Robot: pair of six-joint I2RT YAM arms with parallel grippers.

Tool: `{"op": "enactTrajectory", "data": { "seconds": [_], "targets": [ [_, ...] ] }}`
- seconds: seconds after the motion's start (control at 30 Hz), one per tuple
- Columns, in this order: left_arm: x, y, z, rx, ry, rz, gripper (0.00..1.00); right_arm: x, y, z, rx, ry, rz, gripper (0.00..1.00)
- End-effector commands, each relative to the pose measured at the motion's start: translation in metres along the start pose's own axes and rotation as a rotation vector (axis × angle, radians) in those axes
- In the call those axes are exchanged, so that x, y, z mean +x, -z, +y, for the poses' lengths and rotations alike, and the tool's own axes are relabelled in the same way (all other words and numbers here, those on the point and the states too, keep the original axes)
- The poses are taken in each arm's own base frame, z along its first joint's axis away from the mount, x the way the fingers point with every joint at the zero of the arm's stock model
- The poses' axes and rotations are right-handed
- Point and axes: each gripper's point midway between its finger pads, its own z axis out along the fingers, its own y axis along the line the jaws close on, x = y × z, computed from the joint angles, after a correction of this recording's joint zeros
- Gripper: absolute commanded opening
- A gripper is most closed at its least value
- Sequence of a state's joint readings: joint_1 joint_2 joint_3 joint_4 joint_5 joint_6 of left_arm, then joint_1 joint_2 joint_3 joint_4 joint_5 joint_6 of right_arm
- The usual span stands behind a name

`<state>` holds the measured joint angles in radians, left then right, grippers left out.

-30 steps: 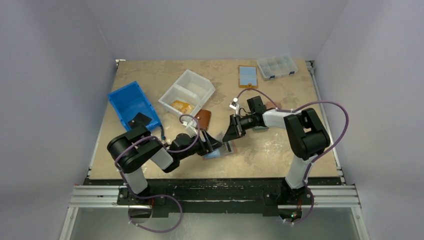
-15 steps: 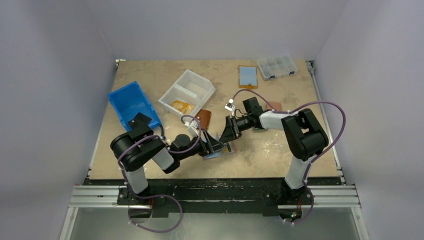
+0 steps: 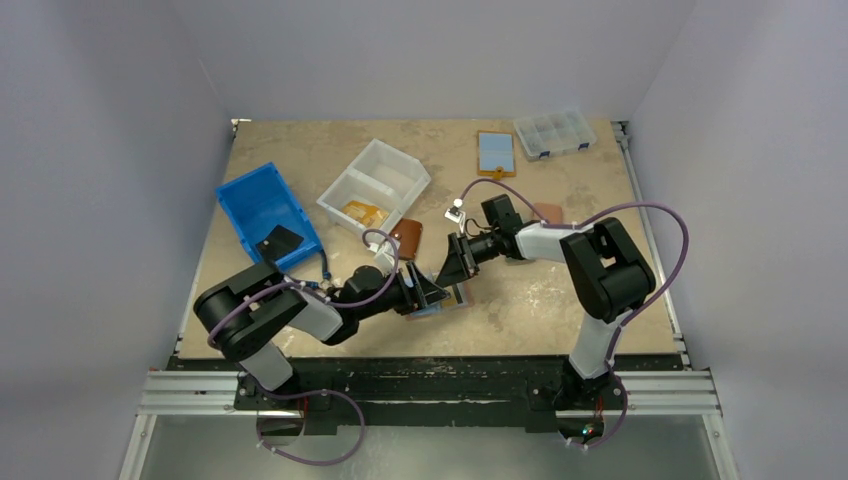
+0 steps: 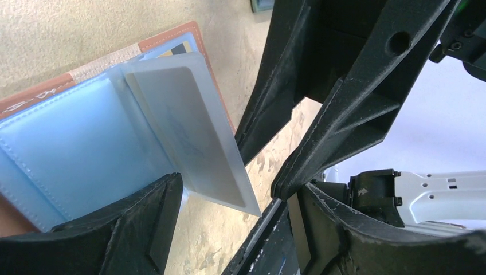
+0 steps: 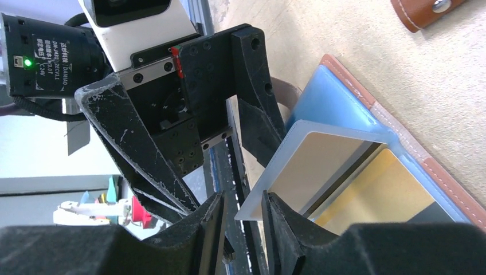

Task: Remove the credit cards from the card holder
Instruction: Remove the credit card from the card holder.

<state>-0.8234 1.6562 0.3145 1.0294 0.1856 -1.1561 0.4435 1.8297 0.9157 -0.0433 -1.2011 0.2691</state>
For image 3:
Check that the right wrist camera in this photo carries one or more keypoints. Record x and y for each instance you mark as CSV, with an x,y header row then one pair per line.
x,y
456,214

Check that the gold credit card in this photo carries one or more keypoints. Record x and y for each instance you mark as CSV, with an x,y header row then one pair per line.
x,y
354,210

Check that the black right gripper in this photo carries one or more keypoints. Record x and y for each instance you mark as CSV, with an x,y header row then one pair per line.
x,y
470,252

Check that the clear plastic organizer box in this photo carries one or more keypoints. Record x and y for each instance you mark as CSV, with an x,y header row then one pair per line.
x,y
555,134

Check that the white double compartment bin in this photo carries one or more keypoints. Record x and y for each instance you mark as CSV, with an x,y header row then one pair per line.
x,y
381,176

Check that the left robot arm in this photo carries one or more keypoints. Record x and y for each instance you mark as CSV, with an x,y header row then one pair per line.
x,y
244,313

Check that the aluminium frame rail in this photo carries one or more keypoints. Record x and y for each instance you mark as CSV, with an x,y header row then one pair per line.
x,y
669,427

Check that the black card holder in bin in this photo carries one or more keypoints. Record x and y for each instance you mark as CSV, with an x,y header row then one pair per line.
x,y
279,243

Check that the blue plastic bin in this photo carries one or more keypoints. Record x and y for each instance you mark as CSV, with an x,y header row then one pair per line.
x,y
258,201

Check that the black mounting base plate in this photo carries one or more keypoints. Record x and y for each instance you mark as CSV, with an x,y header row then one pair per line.
x,y
476,391

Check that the gold card from holder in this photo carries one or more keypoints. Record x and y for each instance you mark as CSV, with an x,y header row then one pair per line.
x,y
371,216

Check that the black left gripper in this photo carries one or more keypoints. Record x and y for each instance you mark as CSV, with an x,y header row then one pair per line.
x,y
413,292

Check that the blue handled wire cutters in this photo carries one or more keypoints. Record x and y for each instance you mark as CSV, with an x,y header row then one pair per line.
x,y
326,276

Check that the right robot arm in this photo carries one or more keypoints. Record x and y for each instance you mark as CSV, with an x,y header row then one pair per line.
x,y
610,277

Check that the orange open card holder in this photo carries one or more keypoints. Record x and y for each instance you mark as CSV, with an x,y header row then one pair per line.
x,y
495,155

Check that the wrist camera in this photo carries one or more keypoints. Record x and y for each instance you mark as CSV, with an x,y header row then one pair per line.
x,y
384,256
456,214

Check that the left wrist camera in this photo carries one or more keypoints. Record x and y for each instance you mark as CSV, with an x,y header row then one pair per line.
x,y
384,256

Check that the brown leather card holder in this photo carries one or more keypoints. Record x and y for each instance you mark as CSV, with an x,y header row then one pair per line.
x,y
407,235

